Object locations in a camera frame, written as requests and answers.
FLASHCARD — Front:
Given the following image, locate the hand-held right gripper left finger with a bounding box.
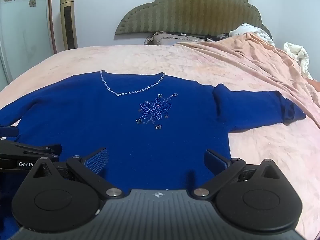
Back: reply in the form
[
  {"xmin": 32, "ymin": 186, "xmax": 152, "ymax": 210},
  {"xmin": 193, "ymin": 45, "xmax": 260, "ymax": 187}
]
[{"xmin": 31, "ymin": 148, "xmax": 125, "ymax": 200}]

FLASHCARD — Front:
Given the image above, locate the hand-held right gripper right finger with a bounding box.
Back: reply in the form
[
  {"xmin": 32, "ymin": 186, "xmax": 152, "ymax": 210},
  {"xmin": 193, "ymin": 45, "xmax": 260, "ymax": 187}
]
[{"xmin": 194, "ymin": 149, "xmax": 288, "ymax": 200}]

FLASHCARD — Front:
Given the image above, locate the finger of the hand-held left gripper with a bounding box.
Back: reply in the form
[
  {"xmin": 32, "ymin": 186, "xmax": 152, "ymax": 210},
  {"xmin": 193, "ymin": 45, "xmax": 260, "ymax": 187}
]
[
  {"xmin": 0, "ymin": 126, "xmax": 19, "ymax": 138},
  {"xmin": 0, "ymin": 140, "xmax": 62, "ymax": 158}
]

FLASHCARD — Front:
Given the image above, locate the blue beaded sweater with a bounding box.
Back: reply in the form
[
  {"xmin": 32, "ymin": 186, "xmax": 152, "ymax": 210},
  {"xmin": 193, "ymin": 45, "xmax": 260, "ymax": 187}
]
[{"xmin": 0, "ymin": 70, "xmax": 307, "ymax": 233}]

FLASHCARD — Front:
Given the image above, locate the dark clothes pile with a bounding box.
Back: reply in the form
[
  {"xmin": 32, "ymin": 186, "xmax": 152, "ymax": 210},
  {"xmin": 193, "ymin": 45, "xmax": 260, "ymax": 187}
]
[{"xmin": 207, "ymin": 32, "xmax": 230, "ymax": 42}]

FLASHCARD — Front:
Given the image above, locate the pink bedspread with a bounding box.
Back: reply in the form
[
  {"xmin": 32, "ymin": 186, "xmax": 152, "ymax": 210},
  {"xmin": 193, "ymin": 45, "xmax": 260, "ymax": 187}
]
[{"xmin": 0, "ymin": 44, "xmax": 320, "ymax": 240}]

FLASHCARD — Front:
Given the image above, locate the wardrobe door with flower stickers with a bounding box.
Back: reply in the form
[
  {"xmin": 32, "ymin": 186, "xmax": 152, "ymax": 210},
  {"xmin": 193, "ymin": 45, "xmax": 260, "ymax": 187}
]
[{"xmin": 0, "ymin": 0, "xmax": 57, "ymax": 90}]

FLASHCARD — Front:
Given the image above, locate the orange blanket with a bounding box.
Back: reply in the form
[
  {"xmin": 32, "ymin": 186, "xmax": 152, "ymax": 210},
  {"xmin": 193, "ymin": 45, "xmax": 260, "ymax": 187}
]
[{"xmin": 172, "ymin": 32, "xmax": 320, "ymax": 128}]

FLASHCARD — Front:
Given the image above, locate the gold tower air conditioner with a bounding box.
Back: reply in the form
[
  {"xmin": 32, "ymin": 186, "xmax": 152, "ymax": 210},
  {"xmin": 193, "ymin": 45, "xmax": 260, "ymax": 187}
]
[{"xmin": 59, "ymin": 0, "xmax": 78, "ymax": 50}]

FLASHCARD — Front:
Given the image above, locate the brown patterned pillow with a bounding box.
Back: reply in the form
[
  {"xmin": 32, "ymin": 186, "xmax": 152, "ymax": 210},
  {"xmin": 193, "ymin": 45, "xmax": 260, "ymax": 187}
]
[{"xmin": 144, "ymin": 32, "xmax": 208, "ymax": 46}]

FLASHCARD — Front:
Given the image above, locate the white crumpled duvet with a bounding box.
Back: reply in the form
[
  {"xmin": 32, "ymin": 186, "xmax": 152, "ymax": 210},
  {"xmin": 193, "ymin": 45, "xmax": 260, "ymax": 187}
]
[{"xmin": 284, "ymin": 42, "xmax": 313, "ymax": 79}]

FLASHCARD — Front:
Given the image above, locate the white printed quilt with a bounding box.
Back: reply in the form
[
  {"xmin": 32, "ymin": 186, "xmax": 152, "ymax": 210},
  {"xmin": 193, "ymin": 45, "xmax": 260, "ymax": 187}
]
[{"xmin": 229, "ymin": 24, "xmax": 274, "ymax": 47}]

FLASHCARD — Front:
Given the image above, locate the olive padded headboard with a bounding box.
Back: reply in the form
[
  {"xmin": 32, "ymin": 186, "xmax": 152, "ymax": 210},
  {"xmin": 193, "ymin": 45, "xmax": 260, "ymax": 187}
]
[{"xmin": 115, "ymin": 0, "xmax": 273, "ymax": 40}]

